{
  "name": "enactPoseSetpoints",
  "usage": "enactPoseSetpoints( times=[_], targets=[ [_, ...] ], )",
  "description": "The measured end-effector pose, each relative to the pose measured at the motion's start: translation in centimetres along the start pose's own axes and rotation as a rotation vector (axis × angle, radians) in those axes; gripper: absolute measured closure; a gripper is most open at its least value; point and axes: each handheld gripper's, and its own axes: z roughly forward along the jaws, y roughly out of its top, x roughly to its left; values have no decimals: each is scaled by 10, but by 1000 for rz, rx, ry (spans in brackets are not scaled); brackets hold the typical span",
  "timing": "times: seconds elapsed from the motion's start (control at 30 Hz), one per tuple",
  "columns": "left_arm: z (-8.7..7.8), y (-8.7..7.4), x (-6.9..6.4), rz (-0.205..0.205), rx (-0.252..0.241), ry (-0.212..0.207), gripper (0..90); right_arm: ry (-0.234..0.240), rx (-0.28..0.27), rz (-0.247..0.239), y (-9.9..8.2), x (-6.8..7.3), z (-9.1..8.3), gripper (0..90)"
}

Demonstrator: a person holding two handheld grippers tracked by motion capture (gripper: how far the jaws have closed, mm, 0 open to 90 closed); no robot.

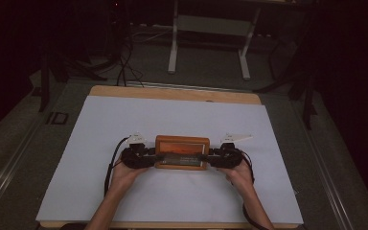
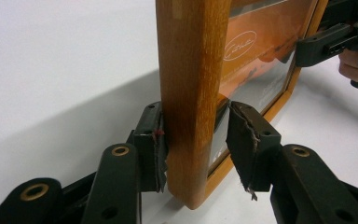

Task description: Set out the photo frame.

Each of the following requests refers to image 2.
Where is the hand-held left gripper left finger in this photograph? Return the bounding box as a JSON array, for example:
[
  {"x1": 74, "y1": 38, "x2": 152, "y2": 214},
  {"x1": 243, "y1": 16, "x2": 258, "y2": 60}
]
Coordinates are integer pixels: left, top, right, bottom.
[{"x1": 126, "y1": 100, "x2": 170, "y2": 194}]

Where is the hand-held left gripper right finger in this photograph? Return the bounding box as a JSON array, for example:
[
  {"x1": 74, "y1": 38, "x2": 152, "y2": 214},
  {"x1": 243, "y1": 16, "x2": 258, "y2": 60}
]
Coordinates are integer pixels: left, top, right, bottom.
[{"x1": 225, "y1": 100, "x2": 282, "y2": 202}]

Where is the wooden picture frame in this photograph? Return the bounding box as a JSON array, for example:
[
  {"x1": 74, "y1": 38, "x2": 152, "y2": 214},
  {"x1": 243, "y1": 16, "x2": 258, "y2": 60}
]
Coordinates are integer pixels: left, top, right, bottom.
[{"x1": 155, "y1": 0, "x2": 330, "y2": 210}]

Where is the white table sheet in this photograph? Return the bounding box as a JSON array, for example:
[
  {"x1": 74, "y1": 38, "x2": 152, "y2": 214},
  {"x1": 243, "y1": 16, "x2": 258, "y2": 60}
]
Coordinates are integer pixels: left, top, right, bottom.
[{"x1": 0, "y1": 0, "x2": 358, "y2": 224}]

